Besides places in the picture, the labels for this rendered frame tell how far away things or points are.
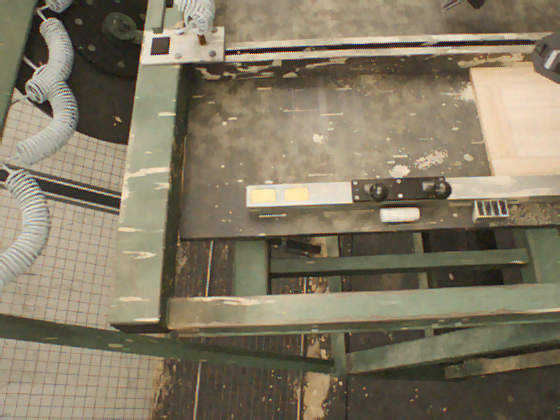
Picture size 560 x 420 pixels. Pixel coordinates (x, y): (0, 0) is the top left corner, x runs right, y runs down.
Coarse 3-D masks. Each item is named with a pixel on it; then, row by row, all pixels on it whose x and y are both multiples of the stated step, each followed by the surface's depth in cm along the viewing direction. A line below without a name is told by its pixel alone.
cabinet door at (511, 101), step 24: (480, 72) 120; (504, 72) 119; (528, 72) 119; (480, 96) 117; (504, 96) 117; (528, 96) 116; (552, 96) 116; (480, 120) 115; (504, 120) 114; (528, 120) 114; (552, 120) 113; (504, 144) 111; (528, 144) 111; (552, 144) 111; (504, 168) 109; (528, 168) 108; (552, 168) 108
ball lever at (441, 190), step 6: (438, 180) 94; (444, 180) 93; (426, 186) 103; (432, 186) 100; (438, 186) 92; (444, 186) 92; (450, 186) 93; (432, 192) 94; (438, 192) 92; (444, 192) 92; (450, 192) 92; (438, 198) 93; (444, 198) 93
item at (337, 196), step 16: (496, 176) 106; (512, 176) 105; (528, 176) 105; (544, 176) 105; (320, 192) 106; (336, 192) 106; (464, 192) 104; (480, 192) 104; (496, 192) 104; (512, 192) 104; (528, 192) 104; (544, 192) 104; (256, 208) 106; (272, 208) 106; (288, 208) 106; (304, 208) 107; (320, 208) 107; (336, 208) 107; (352, 208) 107; (368, 208) 107
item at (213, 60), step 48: (192, 0) 106; (144, 48) 116; (192, 48) 115; (240, 48) 119; (288, 48) 119; (336, 48) 119; (384, 48) 119; (432, 48) 116; (480, 48) 116; (528, 48) 115
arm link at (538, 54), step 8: (544, 40) 62; (552, 40) 61; (536, 48) 63; (544, 48) 63; (552, 48) 62; (536, 56) 63; (544, 56) 63; (536, 64) 63; (536, 72) 63; (544, 72) 62; (552, 72) 61; (552, 80) 61
